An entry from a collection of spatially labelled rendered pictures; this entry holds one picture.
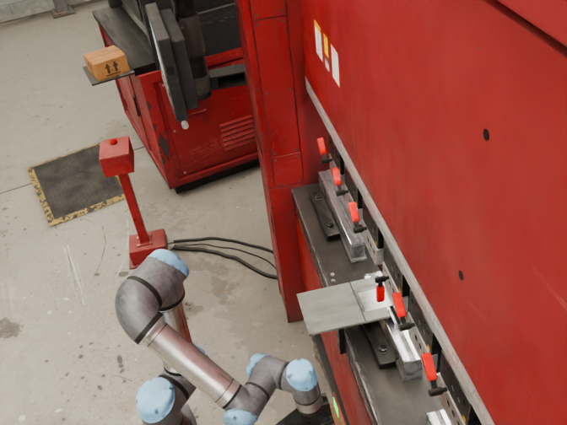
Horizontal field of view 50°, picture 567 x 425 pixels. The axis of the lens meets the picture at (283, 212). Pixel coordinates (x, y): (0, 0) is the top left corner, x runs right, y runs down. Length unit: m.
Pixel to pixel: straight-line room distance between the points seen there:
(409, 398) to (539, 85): 1.27
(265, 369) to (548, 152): 1.02
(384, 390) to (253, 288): 1.70
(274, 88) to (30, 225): 2.52
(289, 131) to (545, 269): 1.77
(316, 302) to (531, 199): 1.21
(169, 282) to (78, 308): 2.14
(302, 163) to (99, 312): 1.59
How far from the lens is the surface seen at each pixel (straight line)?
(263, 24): 2.33
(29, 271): 4.12
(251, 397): 1.59
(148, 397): 1.87
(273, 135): 2.54
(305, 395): 1.62
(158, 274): 1.60
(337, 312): 1.96
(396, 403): 1.91
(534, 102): 0.85
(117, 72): 3.77
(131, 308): 1.56
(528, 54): 0.85
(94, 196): 4.53
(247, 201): 4.12
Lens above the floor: 2.46
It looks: 38 degrees down
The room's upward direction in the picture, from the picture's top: 8 degrees counter-clockwise
